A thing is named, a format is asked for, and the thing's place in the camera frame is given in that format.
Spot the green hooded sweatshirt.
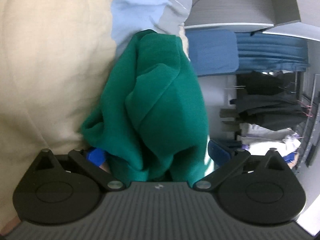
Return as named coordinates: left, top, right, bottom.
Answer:
left=81, top=30, right=210, bottom=185

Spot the stack of folded clothes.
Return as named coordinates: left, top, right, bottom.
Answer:
left=236, top=123, right=301, bottom=168

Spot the metal clothes rack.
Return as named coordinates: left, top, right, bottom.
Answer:
left=293, top=73, right=319, bottom=175

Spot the blue curtain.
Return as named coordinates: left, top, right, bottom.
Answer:
left=236, top=33, right=310, bottom=74

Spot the patchwork pastel bed quilt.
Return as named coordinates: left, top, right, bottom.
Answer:
left=1, top=0, right=192, bottom=235

